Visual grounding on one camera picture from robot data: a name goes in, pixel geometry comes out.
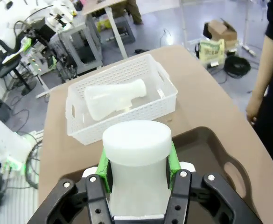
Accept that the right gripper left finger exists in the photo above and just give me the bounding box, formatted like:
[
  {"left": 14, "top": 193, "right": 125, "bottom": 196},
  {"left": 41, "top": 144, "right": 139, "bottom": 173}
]
[{"left": 27, "top": 148, "right": 115, "bottom": 224}]

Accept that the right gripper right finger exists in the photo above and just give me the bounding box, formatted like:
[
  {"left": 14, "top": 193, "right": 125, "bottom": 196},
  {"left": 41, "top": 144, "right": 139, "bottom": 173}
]
[{"left": 163, "top": 140, "right": 263, "bottom": 224}]

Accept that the translucent plastic beaker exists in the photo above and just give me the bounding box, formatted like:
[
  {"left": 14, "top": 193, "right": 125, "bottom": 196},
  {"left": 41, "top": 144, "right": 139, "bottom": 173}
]
[{"left": 102, "top": 120, "right": 173, "bottom": 217}]

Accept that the translucent plastic conical flask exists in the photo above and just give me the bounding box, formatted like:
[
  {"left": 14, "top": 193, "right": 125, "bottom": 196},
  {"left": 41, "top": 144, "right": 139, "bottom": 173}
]
[{"left": 84, "top": 78, "right": 148, "bottom": 121}]

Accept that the person's right forearm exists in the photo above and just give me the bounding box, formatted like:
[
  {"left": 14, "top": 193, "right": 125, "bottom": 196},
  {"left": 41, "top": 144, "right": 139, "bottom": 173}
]
[{"left": 245, "top": 35, "right": 273, "bottom": 110}]

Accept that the person's right hand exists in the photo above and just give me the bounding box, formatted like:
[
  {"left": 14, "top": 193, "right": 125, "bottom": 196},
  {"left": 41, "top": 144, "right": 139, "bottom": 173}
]
[{"left": 245, "top": 98, "right": 259, "bottom": 126}]

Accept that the dark brown plastic tray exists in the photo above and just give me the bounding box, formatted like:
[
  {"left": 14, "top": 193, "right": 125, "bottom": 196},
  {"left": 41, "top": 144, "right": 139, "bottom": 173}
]
[{"left": 35, "top": 126, "right": 263, "bottom": 224}]

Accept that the white perforated plastic basket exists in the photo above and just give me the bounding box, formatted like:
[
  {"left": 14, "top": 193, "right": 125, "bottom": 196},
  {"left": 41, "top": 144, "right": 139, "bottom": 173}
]
[{"left": 65, "top": 53, "right": 178, "bottom": 146}]

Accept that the green and white bag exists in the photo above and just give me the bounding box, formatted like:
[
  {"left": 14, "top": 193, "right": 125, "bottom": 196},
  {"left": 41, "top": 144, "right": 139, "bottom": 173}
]
[{"left": 195, "top": 38, "right": 227, "bottom": 69}]

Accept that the black office chair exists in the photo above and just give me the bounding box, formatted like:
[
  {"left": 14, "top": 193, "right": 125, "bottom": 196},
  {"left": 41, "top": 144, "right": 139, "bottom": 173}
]
[{"left": 0, "top": 35, "right": 38, "bottom": 95}]

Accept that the white power strip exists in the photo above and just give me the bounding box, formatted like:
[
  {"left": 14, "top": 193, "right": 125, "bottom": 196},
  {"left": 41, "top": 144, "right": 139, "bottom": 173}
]
[{"left": 242, "top": 43, "right": 258, "bottom": 57}]

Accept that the grey plastic stool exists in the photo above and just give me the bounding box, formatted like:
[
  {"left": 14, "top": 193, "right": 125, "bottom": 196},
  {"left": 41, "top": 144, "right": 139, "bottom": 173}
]
[{"left": 110, "top": 16, "right": 136, "bottom": 47}]

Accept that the tan table with white leg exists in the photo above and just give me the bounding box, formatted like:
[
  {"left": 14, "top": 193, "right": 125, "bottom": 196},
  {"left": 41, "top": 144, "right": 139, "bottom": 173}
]
[{"left": 83, "top": 0, "right": 128, "bottom": 59}]

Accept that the grey metal equipment rack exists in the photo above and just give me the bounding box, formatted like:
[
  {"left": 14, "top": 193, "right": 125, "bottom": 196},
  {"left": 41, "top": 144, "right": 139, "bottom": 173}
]
[{"left": 56, "top": 22, "right": 104, "bottom": 77}]

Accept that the brown cardboard box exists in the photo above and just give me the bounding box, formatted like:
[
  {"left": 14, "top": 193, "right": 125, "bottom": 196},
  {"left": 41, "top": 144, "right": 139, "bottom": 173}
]
[{"left": 203, "top": 18, "right": 238, "bottom": 47}]

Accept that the person in brown trousers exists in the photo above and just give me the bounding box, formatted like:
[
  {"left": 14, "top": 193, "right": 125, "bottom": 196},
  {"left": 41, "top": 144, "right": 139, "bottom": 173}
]
[{"left": 126, "top": 0, "right": 143, "bottom": 25}]

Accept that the black cable coil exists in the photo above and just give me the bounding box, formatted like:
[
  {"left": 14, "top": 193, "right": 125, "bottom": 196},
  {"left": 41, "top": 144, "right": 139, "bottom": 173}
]
[{"left": 224, "top": 55, "right": 252, "bottom": 79}]

